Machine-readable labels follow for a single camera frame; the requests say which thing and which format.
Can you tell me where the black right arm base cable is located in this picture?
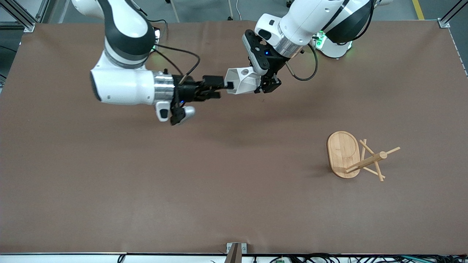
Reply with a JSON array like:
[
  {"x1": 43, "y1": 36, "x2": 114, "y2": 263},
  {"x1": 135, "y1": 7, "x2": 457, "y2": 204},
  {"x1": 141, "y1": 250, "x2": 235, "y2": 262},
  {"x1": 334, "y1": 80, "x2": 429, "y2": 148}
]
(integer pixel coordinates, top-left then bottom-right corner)
[{"x1": 146, "y1": 18, "x2": 169, "y2": 38}]

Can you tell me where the wooden cup rack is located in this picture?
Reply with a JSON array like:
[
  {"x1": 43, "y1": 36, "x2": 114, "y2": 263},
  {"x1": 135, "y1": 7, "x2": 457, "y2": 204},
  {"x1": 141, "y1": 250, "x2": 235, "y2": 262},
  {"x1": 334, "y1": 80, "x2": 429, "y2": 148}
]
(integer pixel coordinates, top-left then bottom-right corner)
[{"x1": 327, "y1": 131, "x2": 401, "y2": 182}]

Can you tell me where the white faceted cup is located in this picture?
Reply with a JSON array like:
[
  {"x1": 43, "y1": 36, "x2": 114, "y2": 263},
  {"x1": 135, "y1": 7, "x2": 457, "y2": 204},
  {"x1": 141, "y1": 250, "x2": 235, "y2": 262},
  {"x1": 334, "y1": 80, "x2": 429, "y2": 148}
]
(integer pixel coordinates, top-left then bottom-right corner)
[{"x1": 224, "y1": 67, "x2": 262, "y2": 95}]

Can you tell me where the aluminium frame strut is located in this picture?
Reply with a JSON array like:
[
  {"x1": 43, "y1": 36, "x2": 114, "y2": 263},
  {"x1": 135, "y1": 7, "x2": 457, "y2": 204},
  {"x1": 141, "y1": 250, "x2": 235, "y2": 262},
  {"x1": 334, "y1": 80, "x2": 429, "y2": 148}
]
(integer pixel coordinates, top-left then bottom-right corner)
[
  {"x1": 438, "y1": 0, "x2": 468, "y2": 29},
  {"x1": 0, "y1": 0, "x2": 61, "y2": 33}
]

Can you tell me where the black cable bundle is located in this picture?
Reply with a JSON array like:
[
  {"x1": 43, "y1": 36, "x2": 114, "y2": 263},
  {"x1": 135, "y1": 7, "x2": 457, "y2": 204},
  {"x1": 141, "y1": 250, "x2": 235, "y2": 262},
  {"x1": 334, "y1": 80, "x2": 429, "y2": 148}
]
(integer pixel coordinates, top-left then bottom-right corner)
[{"x1": 269, "y1": 253, "x2": 468, "y2": 263}]

